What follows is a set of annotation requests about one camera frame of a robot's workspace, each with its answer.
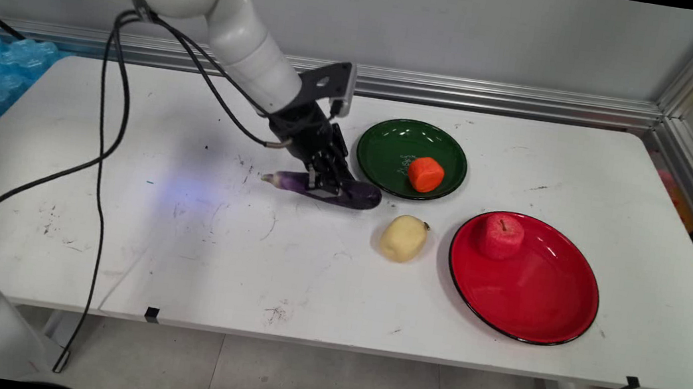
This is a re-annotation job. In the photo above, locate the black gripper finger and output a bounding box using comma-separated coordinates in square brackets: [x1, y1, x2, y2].
[325, 147, 361, 191]
[303, 148, 346, 197]

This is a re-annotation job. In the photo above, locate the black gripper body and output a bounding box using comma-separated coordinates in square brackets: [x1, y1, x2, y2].
[263, 95, 356, 173]

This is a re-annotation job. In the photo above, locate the purple toy eggplant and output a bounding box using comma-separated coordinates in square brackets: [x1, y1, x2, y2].
[258, 167, 385, 214]

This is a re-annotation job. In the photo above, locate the dark green round plate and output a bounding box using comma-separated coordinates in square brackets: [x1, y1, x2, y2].
[350, 113, 474, 207]

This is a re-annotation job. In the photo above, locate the orange toy carrot piece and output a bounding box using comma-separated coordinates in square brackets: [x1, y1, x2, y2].
[405, 155, 447, 196]

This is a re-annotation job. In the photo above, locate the yellow toy potato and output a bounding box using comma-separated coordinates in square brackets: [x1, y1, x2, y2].
[376, 211, 432, 266]

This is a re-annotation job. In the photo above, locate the red toy apple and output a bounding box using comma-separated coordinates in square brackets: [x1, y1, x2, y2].
[477, 212, 528, 264]

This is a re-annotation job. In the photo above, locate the red round plate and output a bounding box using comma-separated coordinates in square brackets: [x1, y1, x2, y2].
[438, 204, 610, 353]

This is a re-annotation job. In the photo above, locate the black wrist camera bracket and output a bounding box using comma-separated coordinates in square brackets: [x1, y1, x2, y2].
[290, 55, 360, 123]

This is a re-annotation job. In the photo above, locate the horizontal aluminium frame rail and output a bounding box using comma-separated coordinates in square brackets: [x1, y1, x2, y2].
[0, 17, 667, 135]

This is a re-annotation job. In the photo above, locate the thin black cable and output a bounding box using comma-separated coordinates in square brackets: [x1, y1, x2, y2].
[51, 21, 141, 379]

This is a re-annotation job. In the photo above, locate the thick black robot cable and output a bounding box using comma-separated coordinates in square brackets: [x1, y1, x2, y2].
[0, 0, 307, 389]

